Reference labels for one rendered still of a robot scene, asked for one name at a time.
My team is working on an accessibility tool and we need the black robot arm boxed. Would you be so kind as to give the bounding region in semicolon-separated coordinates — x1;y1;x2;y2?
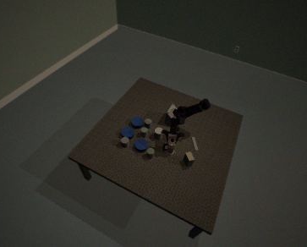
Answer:
170;99;211;133

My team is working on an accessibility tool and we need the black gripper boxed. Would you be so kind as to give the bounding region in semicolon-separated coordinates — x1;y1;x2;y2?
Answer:
162;124;184;144

